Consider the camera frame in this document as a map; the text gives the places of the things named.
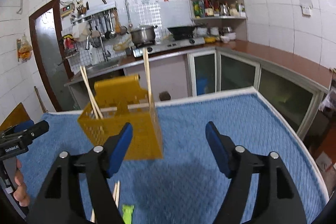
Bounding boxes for black wok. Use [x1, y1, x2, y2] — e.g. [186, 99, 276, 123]
[168, 26, 197, 40]

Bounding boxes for wooden board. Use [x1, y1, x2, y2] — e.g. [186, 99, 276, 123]
[0, 103, 30, 132]

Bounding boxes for corner wall shelf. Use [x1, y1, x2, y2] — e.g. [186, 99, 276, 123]
[189, 0, 248, 40]

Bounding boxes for green handled fork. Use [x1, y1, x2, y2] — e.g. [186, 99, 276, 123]
[122, 204, 134, 224]

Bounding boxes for blue textured table cloth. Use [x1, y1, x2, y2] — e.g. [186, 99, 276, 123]
[18, 92, 329, 223]

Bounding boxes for wall utensil rack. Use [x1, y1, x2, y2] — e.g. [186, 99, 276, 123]
[70, 0, 129, 40]

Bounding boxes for wooden chopstick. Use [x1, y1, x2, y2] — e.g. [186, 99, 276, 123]
[114, 180, 121, 207]
[80, 66, 104, 119]
[90, 181, 120, 223]
[142, 47, 152, 107]
[80, 66, 100, 119]

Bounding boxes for chrome faucet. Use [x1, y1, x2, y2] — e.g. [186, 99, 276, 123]
[84, 35, 111, 65]

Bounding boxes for steel kitchen sink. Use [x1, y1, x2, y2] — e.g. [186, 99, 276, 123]
[85, 59, 121, 73]

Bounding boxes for steel cooking pot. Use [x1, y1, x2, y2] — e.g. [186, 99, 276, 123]
[130, 25, 158, 47]

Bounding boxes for counter cabinets glass doors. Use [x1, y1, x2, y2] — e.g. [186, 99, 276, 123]
[187, 47, 326, 139]

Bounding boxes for yellow perforated utensil holder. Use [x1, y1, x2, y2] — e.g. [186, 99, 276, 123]
[77, 75, 163, 160]

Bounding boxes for hanging orange bag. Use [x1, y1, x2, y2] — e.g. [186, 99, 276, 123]
[16, 35, 33, 62]

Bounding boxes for white stacked bowls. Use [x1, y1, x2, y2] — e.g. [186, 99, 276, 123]
[220, 32, 236, 43]

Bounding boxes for person's left hand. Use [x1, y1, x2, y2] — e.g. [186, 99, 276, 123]
[13, 159, 30, 207]

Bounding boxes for white wall socket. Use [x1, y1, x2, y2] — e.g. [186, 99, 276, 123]
[299, 0, 313, 17]

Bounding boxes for brown framed glass door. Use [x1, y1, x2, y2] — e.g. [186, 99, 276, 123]
[29, 0, 75, 111]

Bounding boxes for steel gas stove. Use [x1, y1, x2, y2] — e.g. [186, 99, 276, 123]
[132, 38, 205, 58]

